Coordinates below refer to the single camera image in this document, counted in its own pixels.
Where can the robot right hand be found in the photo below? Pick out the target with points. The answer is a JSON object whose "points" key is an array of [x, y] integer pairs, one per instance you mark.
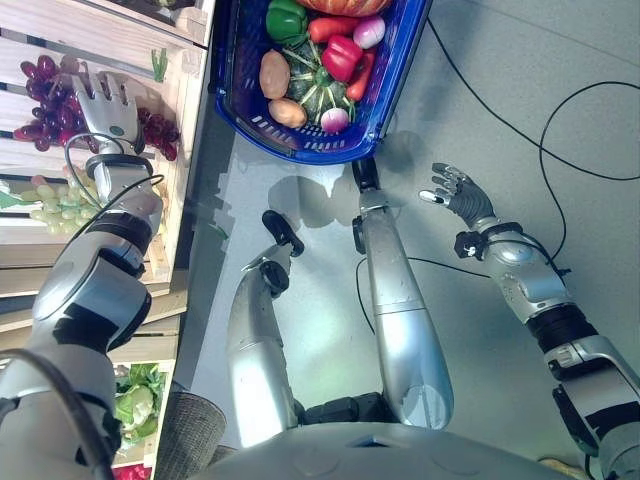
{"points": [[470, 200]]}

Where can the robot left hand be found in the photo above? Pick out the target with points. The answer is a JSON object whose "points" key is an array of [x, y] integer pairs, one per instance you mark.
{"points": [[111, 116]]}

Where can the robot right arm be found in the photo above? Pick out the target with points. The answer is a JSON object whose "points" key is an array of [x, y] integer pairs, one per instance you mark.
{"points": [[540, 285]]}

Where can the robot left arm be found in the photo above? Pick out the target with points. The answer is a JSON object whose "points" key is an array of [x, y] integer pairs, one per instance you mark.
{"points": [[85, 300]]}

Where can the blue plastic shopping basket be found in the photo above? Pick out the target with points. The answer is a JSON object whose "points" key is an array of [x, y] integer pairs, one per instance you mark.
{"points": [[240, 55]]}

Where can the grey woven basket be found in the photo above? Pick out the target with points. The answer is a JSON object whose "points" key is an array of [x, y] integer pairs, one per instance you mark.
{"points": [[192, 430]]}

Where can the small dark red grape bunch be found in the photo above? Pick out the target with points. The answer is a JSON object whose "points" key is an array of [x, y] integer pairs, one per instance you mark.
{"points": [[160, 132]]}

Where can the large dark red grape bunch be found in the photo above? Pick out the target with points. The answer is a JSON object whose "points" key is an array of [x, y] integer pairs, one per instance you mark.
{"points": [[47, 100]]}

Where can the green bean pods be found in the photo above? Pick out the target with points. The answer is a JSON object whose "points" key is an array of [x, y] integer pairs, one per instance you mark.
{"points": [[159, 65]]}

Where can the wooden produce shelf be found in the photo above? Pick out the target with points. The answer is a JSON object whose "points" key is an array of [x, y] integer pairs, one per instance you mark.
{"points": [[165, 200]]}

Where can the green grape bunch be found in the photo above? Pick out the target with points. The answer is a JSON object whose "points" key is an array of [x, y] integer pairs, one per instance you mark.
{"points": [[57, 206]]}

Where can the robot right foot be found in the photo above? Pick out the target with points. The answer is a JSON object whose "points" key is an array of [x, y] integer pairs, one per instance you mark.
{"points": [[365, 174]]}

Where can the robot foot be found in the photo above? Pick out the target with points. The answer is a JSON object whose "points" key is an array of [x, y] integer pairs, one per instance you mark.
{"points": [[365, 174], [282, 232]]}

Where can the robot right leg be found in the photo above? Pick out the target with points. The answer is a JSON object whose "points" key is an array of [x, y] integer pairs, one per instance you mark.
{"points": [[400, 310]]}

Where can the robot leg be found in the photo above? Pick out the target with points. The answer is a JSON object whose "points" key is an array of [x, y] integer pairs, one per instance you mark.
{"points": [[400, 310], [257, 345]]}

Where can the pink white radish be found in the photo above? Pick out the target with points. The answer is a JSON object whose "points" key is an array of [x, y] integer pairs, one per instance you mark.
{"points": [[334, 120]]}

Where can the red chili pepper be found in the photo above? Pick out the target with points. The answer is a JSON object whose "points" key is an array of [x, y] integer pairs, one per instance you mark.
{"points": [[362, 75]]}

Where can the large brown potato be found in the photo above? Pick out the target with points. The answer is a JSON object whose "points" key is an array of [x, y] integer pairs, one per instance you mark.
{"points": [[274, 75]]}

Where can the small brown potato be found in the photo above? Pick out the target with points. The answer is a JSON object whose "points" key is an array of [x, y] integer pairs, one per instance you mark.
{"points": [[287, 112]]}

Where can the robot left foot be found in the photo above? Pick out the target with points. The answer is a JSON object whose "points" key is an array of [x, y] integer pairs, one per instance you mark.
{"points": [[282, 232]]}

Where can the red bell pepper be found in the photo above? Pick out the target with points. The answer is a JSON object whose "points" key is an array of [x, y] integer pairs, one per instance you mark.
{"points": [[342, 56]]}

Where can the green striped squash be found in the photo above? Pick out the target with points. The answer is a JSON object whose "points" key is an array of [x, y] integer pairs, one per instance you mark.
{"points": [[315, 86]]}

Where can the red onion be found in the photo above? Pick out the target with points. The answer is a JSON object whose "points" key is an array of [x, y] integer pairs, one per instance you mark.
{"points": [[370, 31]]}

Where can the green bell pepper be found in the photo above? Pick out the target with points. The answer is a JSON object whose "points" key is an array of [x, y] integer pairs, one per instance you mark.
{"points": [[286, 20]]}

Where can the orange carrot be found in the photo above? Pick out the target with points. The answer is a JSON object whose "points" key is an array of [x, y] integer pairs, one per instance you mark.
{"points": [[331, 28]]}

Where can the orange pumpkin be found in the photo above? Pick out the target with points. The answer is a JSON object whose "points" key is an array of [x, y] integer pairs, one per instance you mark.
{"points": [[345, 5]]}

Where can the robot left leg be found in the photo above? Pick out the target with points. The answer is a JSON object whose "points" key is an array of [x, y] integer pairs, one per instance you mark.
{"points": [[257, 345]]}

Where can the robot silver torso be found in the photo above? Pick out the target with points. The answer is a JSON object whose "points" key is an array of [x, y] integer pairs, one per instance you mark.
{"points": [[380, 452]]}

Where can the green cabbage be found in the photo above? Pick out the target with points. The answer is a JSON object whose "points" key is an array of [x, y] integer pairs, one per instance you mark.
{"points": [[136, 400]]}

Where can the red produce item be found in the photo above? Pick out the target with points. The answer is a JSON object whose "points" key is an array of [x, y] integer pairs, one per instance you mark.
{"points": [[131, 472]]}

